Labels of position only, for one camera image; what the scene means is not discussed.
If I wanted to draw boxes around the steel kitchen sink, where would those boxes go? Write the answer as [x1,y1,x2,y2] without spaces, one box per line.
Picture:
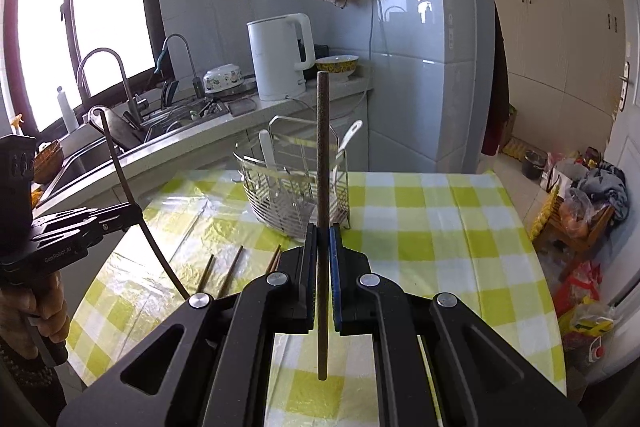
[35,99,231,202]

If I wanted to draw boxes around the white electric kettle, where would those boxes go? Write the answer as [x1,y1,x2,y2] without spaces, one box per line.
[246,13,317,102]

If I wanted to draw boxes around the white kitchen counter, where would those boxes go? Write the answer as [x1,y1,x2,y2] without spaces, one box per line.
[30,77,373,228]

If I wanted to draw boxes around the dark bead bracelet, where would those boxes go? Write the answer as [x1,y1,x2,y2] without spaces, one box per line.
[0,347,57,385]

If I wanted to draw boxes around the white floral bowl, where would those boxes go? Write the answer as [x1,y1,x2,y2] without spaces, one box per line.
[202,64,246,95]

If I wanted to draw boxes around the white plastic bottle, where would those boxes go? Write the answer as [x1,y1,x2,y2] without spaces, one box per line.
[56,87,80,132]

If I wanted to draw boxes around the grey crumpled cloth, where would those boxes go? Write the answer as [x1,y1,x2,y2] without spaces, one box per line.
[570,162,628,220]

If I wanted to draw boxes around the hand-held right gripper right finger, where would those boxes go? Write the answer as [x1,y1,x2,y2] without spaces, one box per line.
[327,224,586,427]

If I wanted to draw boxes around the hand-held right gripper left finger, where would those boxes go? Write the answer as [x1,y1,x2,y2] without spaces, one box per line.
[56,227,321,427]

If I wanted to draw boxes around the slim chrome water faucet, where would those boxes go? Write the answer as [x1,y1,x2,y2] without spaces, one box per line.
[161,34,206,98]

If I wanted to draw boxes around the yellow plastic bag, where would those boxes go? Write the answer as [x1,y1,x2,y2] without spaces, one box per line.
[557,299,618,348]

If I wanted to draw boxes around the metal wire utensil rack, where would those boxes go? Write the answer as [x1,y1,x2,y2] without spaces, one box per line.
[234,116,351,243]

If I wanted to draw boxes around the red plastic bag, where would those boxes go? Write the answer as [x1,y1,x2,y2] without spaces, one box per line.
[552,262,603,315]

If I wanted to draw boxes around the white wall cabinets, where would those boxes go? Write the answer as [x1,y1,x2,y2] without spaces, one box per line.
[480,0,631,118]

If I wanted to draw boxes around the wicker basket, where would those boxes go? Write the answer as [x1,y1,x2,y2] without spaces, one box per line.
[32,139,65,185]

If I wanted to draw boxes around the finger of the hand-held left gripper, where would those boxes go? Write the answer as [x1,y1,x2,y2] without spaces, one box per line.
[31,202,145,253]

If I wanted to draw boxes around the white plastic spoon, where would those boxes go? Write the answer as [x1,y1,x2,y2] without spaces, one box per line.
[330,120,364,188]

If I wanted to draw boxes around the person's left hand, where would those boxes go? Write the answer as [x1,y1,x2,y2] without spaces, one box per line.
[0,269,72,350]

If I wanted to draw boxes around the black pot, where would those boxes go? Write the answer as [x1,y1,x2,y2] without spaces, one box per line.
[521,148,548,180]

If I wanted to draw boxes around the yellow patterned bowl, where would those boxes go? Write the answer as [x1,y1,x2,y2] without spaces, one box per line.
[315,55,360,82]

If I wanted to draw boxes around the dark framed window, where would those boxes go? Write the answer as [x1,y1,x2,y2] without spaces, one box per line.
[0,0,166,142]

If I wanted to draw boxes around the wooden stool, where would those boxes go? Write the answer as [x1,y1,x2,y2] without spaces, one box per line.
[542,202,616,268]

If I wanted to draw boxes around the yellow egg tray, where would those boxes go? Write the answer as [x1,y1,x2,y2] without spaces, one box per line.
[530,192,561,243]

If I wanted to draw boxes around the tall chrome sink faucet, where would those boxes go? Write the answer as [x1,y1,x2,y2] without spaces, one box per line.
[76,48,148,128]

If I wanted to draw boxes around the person's left forearm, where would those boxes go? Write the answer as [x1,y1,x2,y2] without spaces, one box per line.
[0,377,63,427]

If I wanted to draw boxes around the yellow checkered tablecloth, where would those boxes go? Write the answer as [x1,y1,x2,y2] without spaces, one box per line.
[67,169,568,427]

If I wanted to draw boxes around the white shopping bag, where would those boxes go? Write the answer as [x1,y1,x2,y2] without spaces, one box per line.
[545,157,581,192]

